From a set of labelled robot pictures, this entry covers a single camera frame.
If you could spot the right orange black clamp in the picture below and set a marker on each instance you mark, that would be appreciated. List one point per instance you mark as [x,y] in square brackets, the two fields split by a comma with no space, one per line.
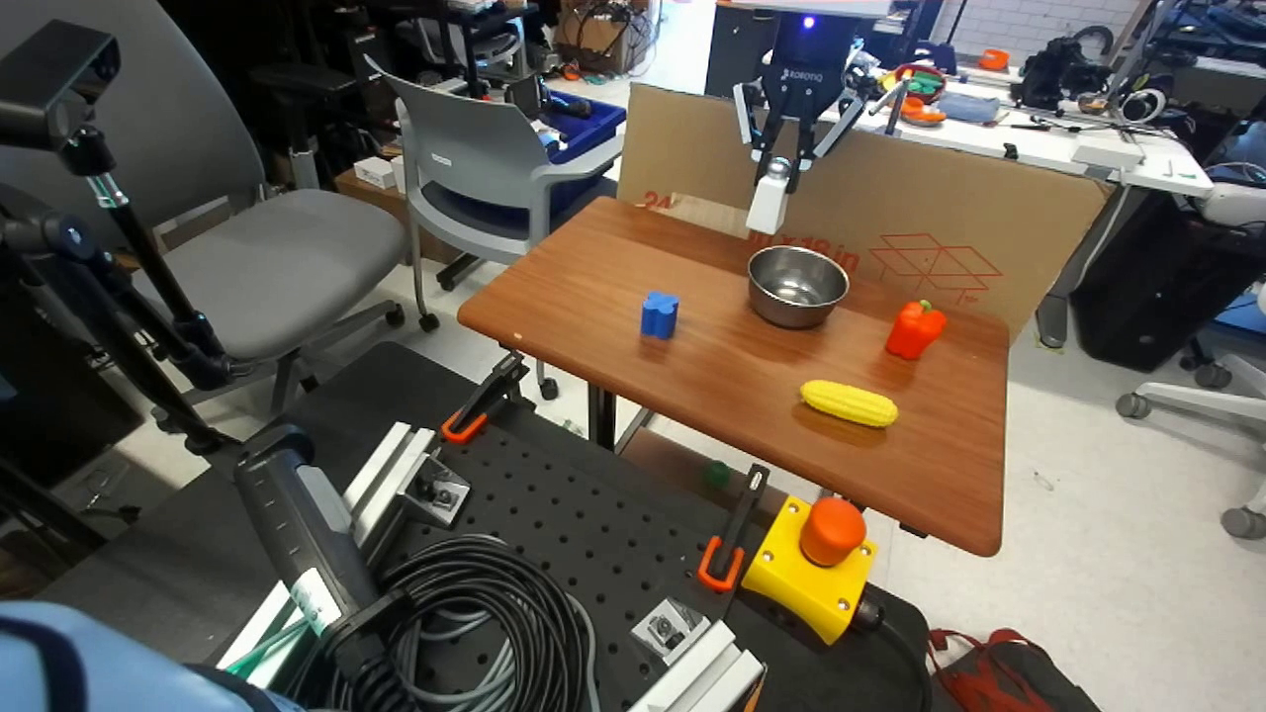
[725,553]

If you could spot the white background desk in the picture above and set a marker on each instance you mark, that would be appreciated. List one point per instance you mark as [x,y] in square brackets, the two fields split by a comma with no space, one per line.
[978,115]

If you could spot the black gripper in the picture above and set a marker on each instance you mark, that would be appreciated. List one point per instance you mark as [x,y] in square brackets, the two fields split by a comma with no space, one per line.
[800,76]

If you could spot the blue cloth corner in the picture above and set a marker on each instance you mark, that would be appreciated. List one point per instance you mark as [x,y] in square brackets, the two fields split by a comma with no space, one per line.
[58,658]

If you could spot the yellow emergency stop box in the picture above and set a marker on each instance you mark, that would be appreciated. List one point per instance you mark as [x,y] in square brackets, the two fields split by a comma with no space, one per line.
[815,562]

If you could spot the yellow toy corn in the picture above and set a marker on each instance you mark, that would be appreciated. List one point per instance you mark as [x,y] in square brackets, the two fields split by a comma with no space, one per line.
[853,404]

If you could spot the light grey plastic chair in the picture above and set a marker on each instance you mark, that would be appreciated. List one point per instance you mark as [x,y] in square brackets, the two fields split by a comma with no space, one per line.
[496,176]

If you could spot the left orange black clamp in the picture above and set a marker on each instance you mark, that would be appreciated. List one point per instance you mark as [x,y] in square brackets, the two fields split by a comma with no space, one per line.
[472,414]

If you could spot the orange black clamp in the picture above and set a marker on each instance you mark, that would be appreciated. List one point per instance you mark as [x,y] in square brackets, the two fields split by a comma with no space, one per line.
[472,414]
[725,553]

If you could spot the blue cube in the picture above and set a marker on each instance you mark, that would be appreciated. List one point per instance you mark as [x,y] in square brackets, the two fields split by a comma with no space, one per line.
[659,316]

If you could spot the grey office chair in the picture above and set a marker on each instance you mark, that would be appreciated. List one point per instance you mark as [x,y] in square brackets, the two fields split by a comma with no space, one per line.
[277,271]

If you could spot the black camera on tripod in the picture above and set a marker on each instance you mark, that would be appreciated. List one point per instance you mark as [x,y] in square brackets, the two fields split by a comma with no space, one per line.
[47,89]

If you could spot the brown cardboard sheet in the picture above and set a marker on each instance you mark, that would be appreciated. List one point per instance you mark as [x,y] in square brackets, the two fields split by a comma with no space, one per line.
[962,231]

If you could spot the black perforated breadboard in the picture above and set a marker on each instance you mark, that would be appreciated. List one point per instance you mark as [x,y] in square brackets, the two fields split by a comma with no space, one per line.
[569,587]

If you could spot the white salt cellar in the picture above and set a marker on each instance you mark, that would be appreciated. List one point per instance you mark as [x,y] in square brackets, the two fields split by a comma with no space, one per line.
[767,202]

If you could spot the black suitcase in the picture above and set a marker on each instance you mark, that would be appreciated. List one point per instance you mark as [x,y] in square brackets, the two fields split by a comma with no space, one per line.
[1162,277]

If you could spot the red toy pepper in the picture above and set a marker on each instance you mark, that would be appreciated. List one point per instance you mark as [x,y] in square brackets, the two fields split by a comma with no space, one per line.
[915,330]

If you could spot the red black bag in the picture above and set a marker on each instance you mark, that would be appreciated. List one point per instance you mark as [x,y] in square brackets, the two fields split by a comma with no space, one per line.
[1001,673]

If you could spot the metal bowl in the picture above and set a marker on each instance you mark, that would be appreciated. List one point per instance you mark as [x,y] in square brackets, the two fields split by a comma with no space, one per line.
[796,288]

